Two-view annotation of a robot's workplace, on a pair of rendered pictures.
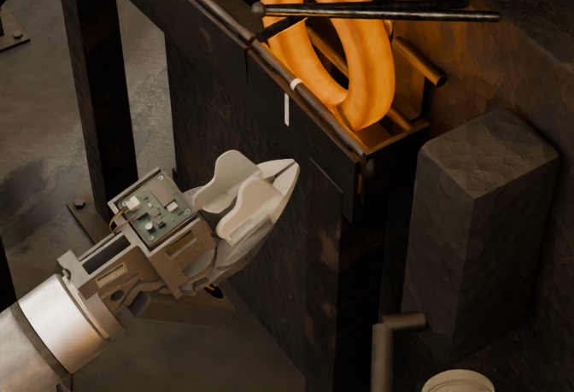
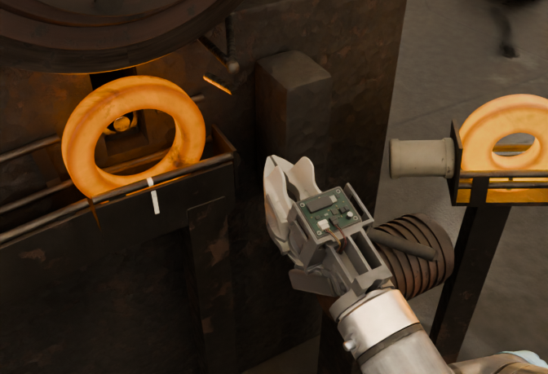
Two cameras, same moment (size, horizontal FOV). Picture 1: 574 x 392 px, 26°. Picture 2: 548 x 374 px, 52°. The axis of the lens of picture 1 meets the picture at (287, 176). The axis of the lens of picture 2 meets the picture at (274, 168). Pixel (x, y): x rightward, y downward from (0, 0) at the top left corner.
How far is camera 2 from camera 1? 95 cm
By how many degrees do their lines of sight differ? 60
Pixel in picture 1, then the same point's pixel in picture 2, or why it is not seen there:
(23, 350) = (424, 338)
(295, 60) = (117, 183)
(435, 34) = (181, 77)
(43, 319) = (403, 315)
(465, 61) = (211, 68)
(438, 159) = (300, 83)
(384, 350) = not seen: hidden behind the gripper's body
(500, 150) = (296, 63)
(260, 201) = (305, 174)
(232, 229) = not seen: hidden behind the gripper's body
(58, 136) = not seen: outside the picture
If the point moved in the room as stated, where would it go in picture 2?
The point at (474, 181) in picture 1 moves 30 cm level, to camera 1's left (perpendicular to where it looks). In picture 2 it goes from (320, 72) to (317, 227)
